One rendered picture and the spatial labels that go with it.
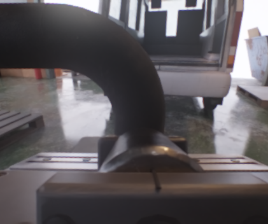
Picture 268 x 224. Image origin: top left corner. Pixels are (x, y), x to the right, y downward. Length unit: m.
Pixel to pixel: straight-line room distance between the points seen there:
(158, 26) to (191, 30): 0.66
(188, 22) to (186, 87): 2.15
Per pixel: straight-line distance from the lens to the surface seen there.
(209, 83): 1.81
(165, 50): 3.69
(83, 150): 1.00
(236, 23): 1.93
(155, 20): 3.79
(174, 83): 1.76
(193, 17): 3.76
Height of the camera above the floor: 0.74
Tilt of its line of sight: 21 degrees down
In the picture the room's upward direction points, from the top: straight up
